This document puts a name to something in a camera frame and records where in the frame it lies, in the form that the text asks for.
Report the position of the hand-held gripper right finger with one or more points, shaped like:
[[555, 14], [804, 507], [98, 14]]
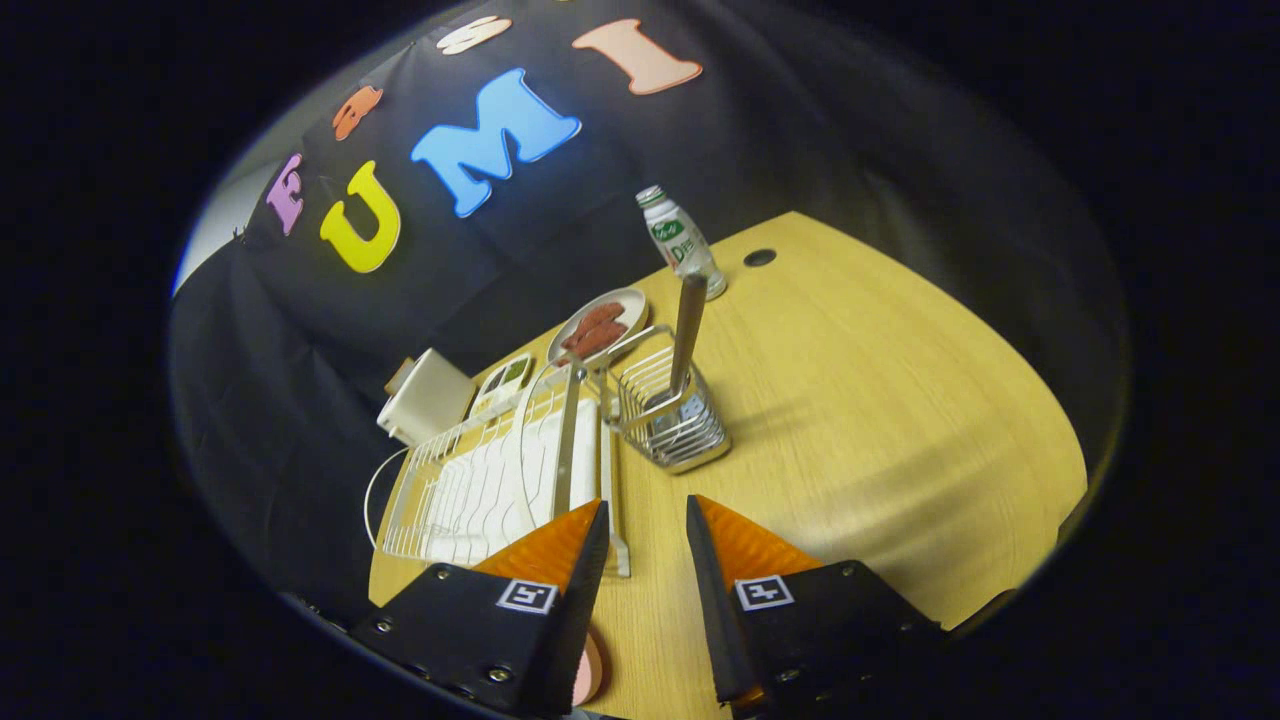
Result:
[[715, 620]]

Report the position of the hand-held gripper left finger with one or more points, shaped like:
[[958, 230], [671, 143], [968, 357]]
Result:
[[585, 620]]

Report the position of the pink plate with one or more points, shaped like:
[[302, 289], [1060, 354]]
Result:
[[590, 670]]

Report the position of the beige round dish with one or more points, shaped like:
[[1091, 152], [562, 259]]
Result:
[[630, 300]]

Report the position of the white divided tray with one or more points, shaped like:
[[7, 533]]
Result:
[[495, 398]]

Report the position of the pile of dark beans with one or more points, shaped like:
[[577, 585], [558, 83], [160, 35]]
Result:
[[493, 380]]

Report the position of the pile of green beans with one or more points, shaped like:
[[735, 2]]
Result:
[[515, 370]]

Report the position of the white toaster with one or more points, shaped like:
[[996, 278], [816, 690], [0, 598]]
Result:
[[430, 400]]

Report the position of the brown meat slice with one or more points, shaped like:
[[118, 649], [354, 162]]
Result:
[[600, 317], [598, 338]]

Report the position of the bread slice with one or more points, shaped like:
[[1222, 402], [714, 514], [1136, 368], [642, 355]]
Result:
[[398, 378]]

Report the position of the black backdrop cloth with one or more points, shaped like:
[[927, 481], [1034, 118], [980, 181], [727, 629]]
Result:
[[350, 350]]

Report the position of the white bottle with green label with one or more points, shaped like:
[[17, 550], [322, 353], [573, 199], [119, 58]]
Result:
[[685, 245]]

